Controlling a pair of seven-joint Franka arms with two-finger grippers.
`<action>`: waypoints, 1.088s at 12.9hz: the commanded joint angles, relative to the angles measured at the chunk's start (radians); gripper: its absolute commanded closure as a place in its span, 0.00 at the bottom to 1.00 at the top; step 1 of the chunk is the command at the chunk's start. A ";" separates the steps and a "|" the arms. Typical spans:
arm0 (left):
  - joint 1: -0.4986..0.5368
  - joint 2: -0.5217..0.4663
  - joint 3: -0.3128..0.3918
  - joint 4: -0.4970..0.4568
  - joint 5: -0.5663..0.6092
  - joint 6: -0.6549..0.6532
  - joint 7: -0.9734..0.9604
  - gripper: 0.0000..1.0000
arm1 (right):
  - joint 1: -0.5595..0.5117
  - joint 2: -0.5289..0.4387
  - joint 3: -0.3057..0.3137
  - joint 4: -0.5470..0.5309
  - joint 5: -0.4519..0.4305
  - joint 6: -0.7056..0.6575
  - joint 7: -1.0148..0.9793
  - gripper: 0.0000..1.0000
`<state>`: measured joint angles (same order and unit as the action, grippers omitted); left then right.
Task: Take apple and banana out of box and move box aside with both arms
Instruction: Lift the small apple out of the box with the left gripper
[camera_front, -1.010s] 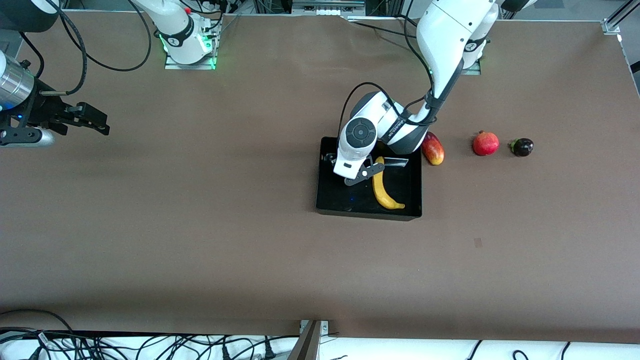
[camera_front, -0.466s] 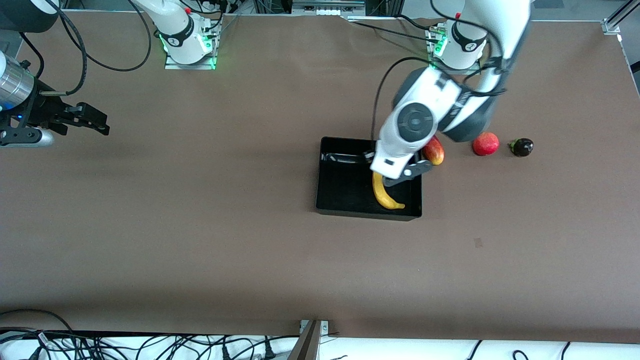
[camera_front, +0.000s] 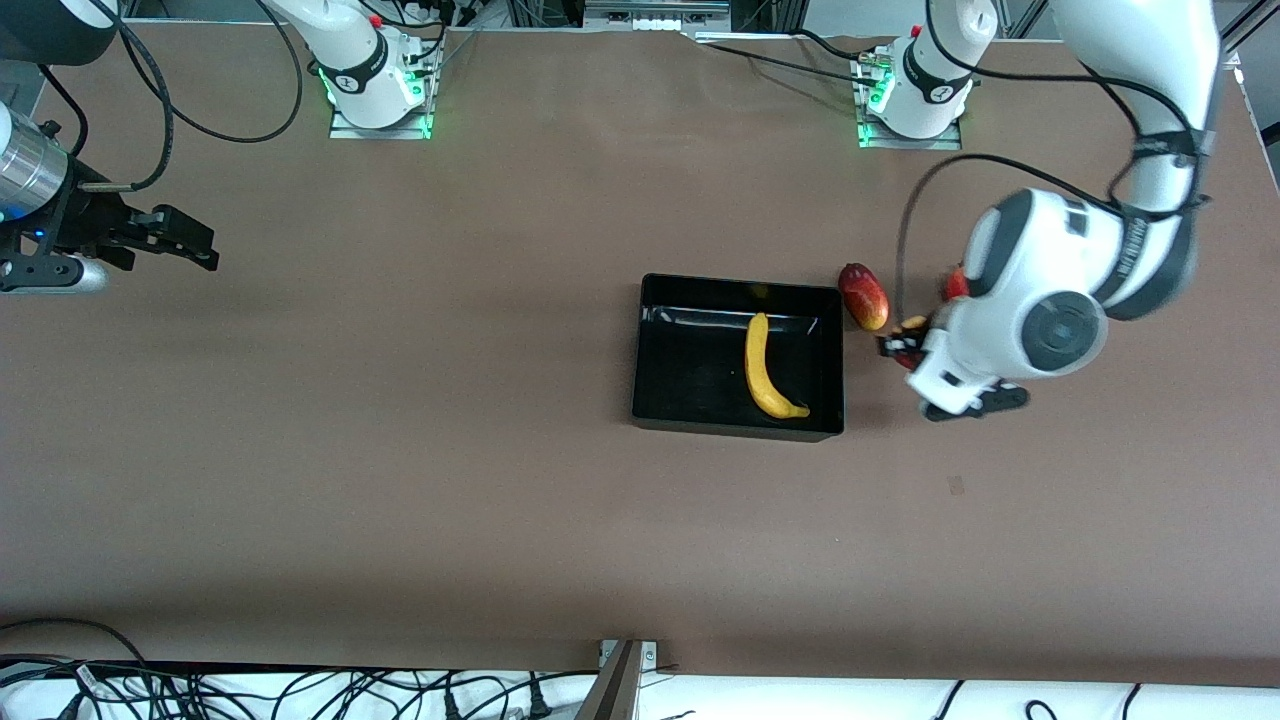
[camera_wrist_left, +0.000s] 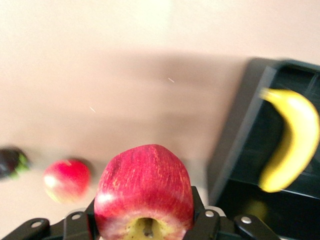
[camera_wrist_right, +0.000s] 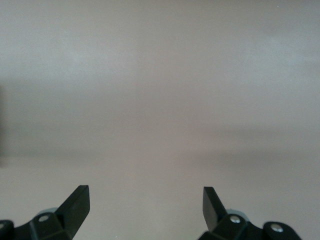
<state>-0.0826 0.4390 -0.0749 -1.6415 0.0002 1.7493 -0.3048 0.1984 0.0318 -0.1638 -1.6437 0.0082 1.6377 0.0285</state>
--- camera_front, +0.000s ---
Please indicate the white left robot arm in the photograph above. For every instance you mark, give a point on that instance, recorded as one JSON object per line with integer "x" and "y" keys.
{"x": 1060, "y": 270}

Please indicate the black plastic tray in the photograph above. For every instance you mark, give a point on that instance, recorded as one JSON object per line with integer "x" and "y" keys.
{"x": 700, "y": 385}

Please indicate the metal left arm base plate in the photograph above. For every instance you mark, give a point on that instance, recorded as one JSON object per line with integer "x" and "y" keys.
{"x": 950, "y": 143}

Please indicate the red yellow mango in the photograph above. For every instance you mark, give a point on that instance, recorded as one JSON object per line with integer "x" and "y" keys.
{"x": 864, "y": 298}

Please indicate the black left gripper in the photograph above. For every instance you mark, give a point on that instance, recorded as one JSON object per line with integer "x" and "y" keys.
{"x": 897, "y": 347}

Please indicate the yellow banana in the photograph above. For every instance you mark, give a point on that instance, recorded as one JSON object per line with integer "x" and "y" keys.
{"x": 760, "y": 375}

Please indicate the red pomegranate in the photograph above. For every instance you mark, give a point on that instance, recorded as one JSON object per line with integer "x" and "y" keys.
{"x": 955, "y": 285}

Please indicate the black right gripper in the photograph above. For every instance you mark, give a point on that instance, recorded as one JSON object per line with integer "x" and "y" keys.
{"x": 88, "y": 222}

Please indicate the aluminium edge profile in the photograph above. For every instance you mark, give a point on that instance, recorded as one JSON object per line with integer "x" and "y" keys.
{"x": 1250, "y": 30}

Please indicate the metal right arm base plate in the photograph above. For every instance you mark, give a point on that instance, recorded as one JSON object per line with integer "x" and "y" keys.
{"x": 345, "y": 130}

